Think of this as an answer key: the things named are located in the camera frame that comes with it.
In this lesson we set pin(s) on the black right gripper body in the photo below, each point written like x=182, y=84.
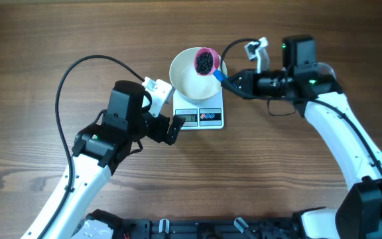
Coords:
x=258, y=84

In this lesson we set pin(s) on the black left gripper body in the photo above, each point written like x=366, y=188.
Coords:
x=154, y=128

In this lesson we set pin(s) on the pink scoop with blue handle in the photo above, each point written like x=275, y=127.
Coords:
x=216, y=72

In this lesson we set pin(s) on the black beans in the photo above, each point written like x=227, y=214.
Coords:
x=204, y=63

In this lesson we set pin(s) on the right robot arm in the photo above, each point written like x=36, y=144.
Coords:
x=313, y=90

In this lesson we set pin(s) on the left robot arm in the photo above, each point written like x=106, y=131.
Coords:
x=133, y=112

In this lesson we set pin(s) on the white digital kitchen scale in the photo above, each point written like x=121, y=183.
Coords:
x=208, y=114

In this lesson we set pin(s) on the white round bowl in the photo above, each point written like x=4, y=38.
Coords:
x=185, y=79

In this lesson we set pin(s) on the clear plastic container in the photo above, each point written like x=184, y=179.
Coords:
x=326, y=74

